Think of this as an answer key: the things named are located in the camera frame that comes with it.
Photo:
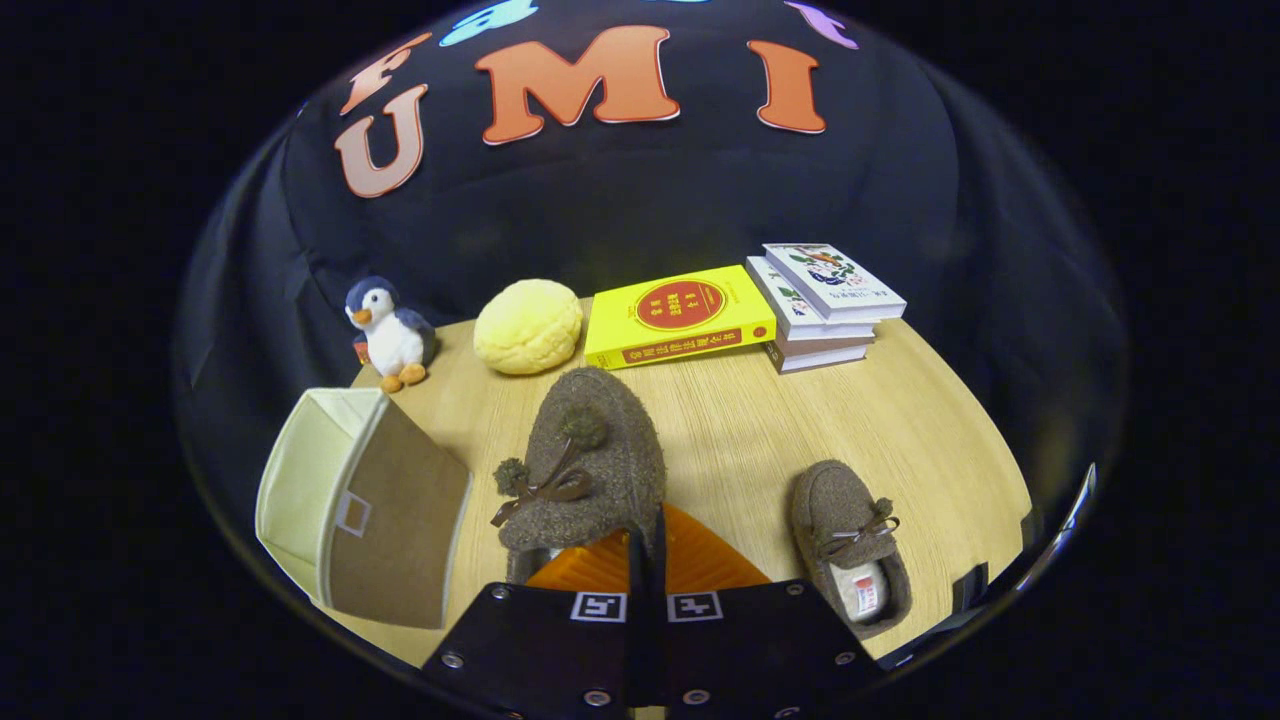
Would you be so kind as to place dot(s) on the brown fuzzy shoe with bow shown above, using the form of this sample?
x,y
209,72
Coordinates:
x,y
835,500
600,450

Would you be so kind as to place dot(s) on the white illustrated book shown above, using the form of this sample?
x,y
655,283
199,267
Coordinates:
x,y
830,275

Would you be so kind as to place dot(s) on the white book with small pictures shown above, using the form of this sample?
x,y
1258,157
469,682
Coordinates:
x,y
790,305

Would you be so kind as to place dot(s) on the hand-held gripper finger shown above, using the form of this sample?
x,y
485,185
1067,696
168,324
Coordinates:
x,y
662,640
637,640

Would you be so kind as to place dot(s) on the yellow book with red circle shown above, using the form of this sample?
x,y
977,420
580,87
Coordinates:
x,y
680,310

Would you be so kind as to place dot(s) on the yellow bun-shaped soft toy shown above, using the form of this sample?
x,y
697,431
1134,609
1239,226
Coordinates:
x,y
528,325

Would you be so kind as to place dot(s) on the black backdrop cloth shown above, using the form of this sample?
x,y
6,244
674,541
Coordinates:
x,y
640,200

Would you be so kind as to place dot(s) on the brown fabric storage box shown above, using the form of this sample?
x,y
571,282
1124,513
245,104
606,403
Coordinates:
x,y
400,520

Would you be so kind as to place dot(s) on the penguin plush toy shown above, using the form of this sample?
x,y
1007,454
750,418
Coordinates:
x,y
392,335

